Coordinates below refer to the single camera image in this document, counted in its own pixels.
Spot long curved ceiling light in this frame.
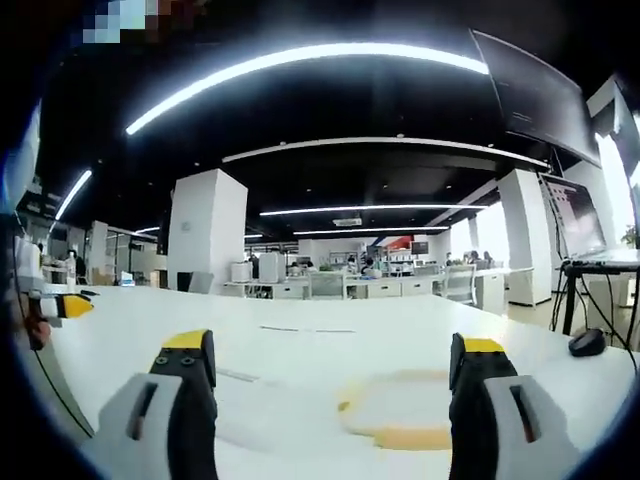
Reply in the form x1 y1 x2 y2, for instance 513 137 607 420
124 43 491 137

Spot person's left hand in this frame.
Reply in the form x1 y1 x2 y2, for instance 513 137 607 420
27 315 52 351

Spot yellow outline table marking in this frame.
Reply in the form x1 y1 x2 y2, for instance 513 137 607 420
336 368 455 452

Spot white hanging light beam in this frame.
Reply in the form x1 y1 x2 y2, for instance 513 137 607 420
221 138 552 170

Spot black monitor stand desk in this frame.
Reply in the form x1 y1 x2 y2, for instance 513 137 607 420
549 248 640 337

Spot row of white office desks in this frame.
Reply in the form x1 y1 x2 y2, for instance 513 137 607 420
222 267 509 302

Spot large dark monitor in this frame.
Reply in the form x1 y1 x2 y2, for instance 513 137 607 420
468 28 603 169

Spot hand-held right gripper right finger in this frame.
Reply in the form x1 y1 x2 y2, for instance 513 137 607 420
447 332 584 480

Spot grey mesh office chair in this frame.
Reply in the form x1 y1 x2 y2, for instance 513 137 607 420
443 264 477 307
306 271 347 301

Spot white box appliance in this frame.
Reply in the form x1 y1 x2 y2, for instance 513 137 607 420
259 252 287 282

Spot black hanging cable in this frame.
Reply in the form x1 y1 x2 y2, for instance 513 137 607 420
578 272 639 369

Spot short ceiling light strip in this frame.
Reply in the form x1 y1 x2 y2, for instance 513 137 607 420
53 169 94 222

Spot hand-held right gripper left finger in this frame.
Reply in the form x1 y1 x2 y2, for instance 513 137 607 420
97 328 219 480

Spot small lit monitor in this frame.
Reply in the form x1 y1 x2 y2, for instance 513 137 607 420
538 171 609 260

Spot black computer mouse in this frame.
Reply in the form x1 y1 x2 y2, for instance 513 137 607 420
568 327 608 358

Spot thin ceiling light strip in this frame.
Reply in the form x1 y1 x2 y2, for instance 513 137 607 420
259 203 489 218

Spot grey tape strip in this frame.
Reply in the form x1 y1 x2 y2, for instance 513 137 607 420
216 367 262 384

